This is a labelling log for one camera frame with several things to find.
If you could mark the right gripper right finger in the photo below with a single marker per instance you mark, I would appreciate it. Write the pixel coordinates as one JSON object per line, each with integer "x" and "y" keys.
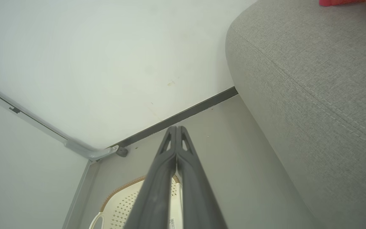
{"x": 195, "y": 197}

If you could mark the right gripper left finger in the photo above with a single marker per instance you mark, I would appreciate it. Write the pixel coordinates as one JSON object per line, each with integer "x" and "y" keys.
{"x": 156, "y": 190}

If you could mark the red shirt with white trim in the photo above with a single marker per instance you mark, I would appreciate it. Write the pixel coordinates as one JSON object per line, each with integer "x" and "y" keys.
{"x": 338, "y": 2}

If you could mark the cream laundry basket brown rim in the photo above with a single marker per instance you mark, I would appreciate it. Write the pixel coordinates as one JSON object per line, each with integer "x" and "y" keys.
{"x": 122, "y": 206}

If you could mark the white barcode sticker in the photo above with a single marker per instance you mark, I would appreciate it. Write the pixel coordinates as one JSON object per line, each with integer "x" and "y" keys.
{"x": 172, "y": 223}

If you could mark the grey round door stopper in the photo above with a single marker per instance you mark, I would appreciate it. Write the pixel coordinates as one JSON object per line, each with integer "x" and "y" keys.
{"x": 122, "y": 152}

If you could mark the dark grey baseboard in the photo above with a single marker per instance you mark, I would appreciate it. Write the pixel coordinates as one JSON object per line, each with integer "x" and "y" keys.
{"x": 183, "y": 115}

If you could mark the grey metal frame strip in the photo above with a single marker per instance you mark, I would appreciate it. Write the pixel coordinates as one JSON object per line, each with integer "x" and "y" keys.
{"x": 81, "y": 194}

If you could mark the grey metal wall rail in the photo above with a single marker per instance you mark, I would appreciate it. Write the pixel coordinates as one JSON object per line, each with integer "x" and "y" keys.
{"x": 87, "y": 152}

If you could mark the small black rail clip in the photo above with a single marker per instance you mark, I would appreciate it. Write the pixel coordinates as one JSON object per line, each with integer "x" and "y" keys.
{"x": 14, "y": 110}

